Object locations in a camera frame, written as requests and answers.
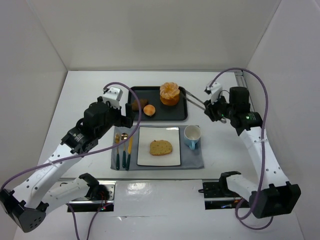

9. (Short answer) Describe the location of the seeded bread slice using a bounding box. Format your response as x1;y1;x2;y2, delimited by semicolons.
149;140;173;156

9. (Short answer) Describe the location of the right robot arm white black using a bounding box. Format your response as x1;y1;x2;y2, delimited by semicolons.
204;84;301;219

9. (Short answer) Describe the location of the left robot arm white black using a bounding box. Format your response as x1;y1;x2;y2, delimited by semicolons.
0;96;135;233

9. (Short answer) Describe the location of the brown chocolate croissant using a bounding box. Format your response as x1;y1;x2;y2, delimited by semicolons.
131;98;148;112

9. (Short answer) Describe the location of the small round bun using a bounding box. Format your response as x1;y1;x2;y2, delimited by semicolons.
143;104;156;117

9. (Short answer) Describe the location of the white square plate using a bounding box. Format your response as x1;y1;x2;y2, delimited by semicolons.
137;126;181;167

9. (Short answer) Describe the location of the grey cloth placemat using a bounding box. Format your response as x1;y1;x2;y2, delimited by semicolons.
109;124;205;171

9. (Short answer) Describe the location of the large sugared orange brioche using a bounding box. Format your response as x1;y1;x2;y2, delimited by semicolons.
159;82;180;106

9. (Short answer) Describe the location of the light blue mug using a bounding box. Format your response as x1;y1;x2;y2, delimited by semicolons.
183;125;202;151

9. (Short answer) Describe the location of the black baking tray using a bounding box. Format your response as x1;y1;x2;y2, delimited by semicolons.
131;86;188;122

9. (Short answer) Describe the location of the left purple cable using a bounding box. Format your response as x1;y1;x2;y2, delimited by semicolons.
0;82;143;240

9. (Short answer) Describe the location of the gold spoon green handle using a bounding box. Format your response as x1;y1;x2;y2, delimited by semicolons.
121;132;128;169

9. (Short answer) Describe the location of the gold fork green handle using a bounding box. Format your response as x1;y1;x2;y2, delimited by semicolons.
115;133;120;171

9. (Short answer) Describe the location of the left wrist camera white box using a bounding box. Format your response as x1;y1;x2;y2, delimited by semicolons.
102;87;123;110

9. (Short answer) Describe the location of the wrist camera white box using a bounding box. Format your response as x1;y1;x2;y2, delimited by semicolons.
102;87;123;110
204;82;223;104

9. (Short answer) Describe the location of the gold knife green handle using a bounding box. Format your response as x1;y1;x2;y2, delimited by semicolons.
125;136;134;171

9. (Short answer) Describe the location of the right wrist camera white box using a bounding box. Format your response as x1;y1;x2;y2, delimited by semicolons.
204;82;223;104

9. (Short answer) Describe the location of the aluminium frame rail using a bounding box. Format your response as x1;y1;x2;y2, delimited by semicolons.
234;70;255;112

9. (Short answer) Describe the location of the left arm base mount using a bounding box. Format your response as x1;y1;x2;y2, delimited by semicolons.
69;180;116;213

